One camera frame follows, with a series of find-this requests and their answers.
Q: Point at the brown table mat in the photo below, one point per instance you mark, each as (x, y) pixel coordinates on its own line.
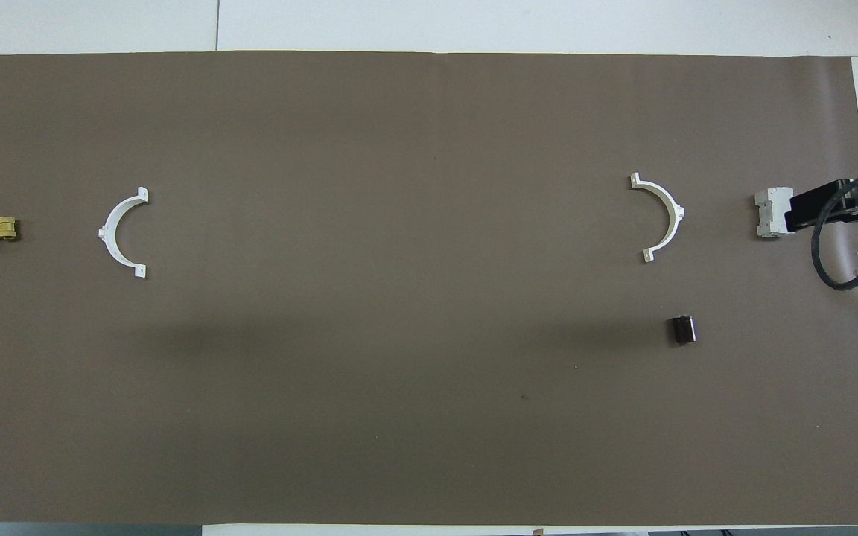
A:
(399, 313)

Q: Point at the small dark brown cylinder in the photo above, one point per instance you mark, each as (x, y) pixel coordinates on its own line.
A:
(683, 331)

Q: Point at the grey circuit breaker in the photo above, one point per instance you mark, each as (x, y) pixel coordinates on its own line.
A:
(770, 213)

